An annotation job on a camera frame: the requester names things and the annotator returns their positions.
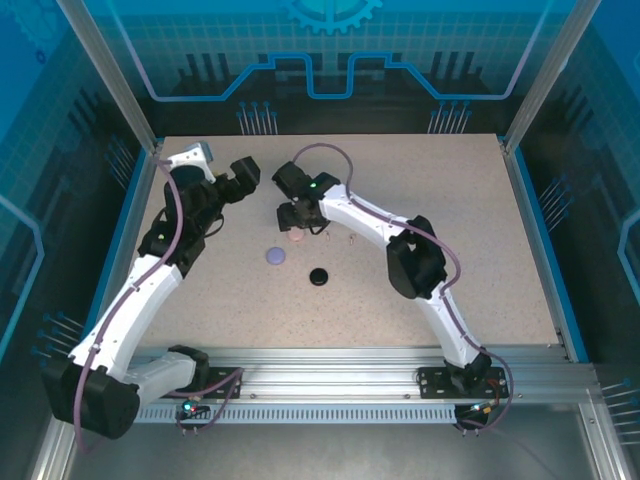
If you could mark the pink earbud charging case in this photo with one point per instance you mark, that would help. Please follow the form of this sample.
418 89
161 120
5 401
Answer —
296 237

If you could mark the purple earbud charging case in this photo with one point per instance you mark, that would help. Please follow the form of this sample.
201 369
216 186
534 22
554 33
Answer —
276 255

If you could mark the black earbud charging case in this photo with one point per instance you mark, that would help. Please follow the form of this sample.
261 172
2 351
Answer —
318 277

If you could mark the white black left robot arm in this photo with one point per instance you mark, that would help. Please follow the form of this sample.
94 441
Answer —
125 310

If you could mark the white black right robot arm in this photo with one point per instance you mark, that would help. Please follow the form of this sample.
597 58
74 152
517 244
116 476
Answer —
370 220

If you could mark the blue table edge strip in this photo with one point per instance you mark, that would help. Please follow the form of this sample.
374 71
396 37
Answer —
121 235
547 250

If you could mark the small LED controller board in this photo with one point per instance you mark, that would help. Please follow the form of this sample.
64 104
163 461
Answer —
482 408
192 406

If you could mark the grey metal bottom panel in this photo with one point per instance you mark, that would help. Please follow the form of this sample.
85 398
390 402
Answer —
325 455

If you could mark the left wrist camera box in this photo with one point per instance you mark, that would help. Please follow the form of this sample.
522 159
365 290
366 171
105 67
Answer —
200 152

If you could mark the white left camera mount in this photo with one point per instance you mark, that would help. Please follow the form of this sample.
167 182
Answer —
182 160

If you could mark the aluminium base rail beam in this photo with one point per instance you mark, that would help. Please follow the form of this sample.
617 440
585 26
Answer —
325 375

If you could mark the corner frame post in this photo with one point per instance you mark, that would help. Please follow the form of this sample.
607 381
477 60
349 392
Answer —
545 80
115 80

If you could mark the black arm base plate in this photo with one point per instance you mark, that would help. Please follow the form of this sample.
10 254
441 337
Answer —
222 382
435 382

